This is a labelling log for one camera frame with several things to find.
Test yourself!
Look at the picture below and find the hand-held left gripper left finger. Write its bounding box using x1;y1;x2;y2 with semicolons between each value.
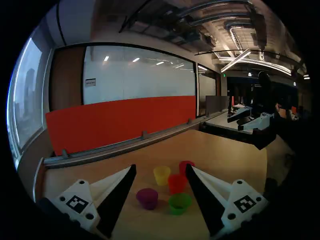
50;164;137;238

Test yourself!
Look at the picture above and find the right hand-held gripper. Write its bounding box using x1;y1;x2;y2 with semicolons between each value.
227;71;278;150

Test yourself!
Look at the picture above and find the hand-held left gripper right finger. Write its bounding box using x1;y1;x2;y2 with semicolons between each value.
185;164;268;238

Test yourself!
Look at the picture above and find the grey desk screen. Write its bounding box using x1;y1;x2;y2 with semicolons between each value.
205;96;230;114

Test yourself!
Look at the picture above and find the green plastic cup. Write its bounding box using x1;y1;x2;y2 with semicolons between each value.
168;192;192;216

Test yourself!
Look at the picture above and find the orange plastic cup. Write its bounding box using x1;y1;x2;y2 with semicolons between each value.
168;174;188;195

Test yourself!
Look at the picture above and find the red plastic cup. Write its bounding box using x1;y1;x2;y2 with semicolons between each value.
178;160;195;176

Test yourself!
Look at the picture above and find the purple plastic cup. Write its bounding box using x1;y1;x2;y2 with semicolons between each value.
136;188;158;210

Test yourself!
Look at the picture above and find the yellow plastic cup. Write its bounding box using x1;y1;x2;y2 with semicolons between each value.
153;166;171;186

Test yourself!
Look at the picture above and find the red desk screen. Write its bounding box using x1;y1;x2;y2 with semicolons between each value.
42;96;208;169

